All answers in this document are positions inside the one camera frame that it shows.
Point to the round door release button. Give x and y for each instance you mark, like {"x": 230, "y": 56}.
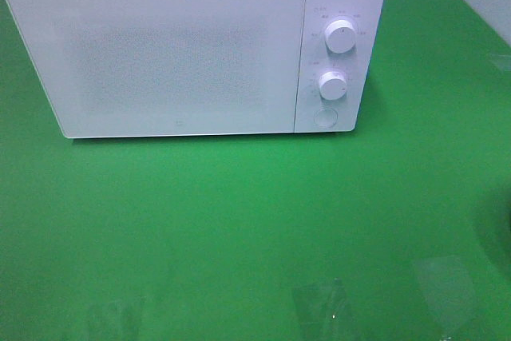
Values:
{"x": 326, "y": 118}

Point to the white microwave door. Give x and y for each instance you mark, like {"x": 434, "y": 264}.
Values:
{"x": 141, "y": 68}

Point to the lower white round knob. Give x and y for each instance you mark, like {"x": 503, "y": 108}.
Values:
{"x": 332, "y": 85}

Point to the white round knob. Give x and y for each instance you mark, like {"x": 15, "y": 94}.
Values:
{"x": 332, "y": 85}
{"x": 340, "y": 35}

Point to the upper white round knob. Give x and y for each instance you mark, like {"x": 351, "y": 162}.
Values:
{"x": 340, "y": 35}

